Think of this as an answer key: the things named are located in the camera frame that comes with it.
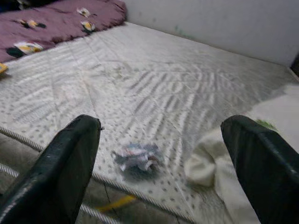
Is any white quilted mattress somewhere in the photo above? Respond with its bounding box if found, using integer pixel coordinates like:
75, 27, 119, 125
0, 22, 299, 224

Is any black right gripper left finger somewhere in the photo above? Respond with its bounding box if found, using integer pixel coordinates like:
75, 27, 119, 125
0, 114, 101, 224

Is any purple cartoon print blanket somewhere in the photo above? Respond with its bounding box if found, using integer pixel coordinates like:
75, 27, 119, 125
0, 0, 128, 63

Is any white pillow with green tree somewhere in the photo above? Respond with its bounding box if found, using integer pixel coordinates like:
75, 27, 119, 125
184, 84, 299, 224

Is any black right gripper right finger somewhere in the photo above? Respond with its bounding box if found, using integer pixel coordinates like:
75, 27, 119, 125
221, 115, 299, 224

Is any paper wad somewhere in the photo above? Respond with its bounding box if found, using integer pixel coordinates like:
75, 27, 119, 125
111, 142, 165, 182

